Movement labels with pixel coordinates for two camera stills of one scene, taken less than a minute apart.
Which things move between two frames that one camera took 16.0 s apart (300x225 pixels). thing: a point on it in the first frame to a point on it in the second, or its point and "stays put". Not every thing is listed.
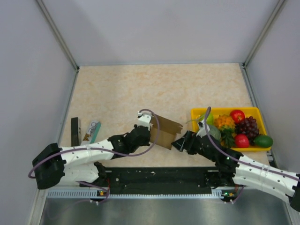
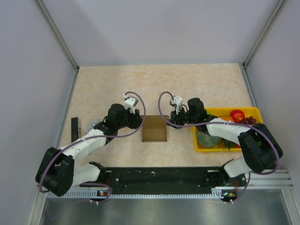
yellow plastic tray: x=214 y=112 stays put
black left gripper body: x=145 y=143 to x=130 y=120
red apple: x=237 y=115 stays put
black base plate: x=159 y=181 stays put
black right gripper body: x=195 y=146 to x=181 y=118
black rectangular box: x=76 y=132 stays put
